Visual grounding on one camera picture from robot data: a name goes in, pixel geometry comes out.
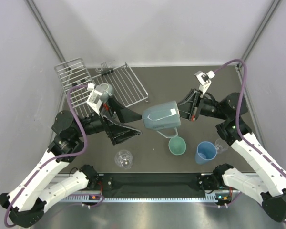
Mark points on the clear glass tumbler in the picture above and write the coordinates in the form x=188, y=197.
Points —
x=124, y=159

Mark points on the blue-grey ceramic mug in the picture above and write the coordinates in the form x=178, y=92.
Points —
x=161, y=117

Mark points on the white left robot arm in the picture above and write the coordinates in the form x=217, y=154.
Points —
x=32, y=198

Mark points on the blue plastic cup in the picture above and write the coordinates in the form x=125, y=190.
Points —
x=205, y=152

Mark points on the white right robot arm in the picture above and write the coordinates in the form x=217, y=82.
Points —
x=269, y=190

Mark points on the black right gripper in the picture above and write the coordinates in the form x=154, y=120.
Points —
x=192, y=100

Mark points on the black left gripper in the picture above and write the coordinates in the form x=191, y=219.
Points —
x=117, y=132

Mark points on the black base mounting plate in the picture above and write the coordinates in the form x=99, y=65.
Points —
x=154, y=185

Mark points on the grey round ceramic cup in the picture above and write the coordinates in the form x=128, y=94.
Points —
x=106, y=91

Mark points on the clear wine glass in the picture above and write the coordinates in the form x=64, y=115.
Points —
x=221, y=145

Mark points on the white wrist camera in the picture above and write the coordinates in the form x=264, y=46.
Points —
x=204, y=80
x=93, y=100

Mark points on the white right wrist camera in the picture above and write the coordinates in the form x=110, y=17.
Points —
x=204, y=80

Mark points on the green teal mug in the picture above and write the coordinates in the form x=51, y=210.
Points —
x=177, y=145

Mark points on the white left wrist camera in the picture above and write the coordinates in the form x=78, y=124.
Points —
x=93, y=100

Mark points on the metal wire dish rack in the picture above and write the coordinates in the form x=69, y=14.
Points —
x=74, y=77

